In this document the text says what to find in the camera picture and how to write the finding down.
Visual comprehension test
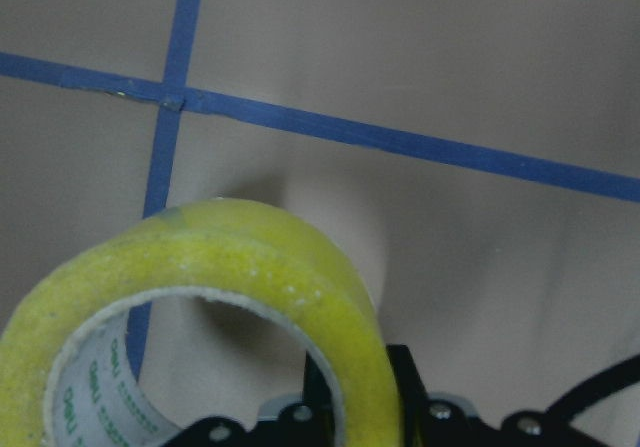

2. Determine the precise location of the yellow tape roll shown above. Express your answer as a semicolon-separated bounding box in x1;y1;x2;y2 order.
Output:
1;199;404;446

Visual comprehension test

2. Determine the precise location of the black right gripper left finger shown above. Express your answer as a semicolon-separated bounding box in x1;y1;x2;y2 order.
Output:
302;352;334;417

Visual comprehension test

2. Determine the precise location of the black cable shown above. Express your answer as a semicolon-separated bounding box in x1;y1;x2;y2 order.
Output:
542;352;640;421

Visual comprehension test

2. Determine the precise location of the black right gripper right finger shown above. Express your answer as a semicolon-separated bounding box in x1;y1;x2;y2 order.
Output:
386;344;429;447

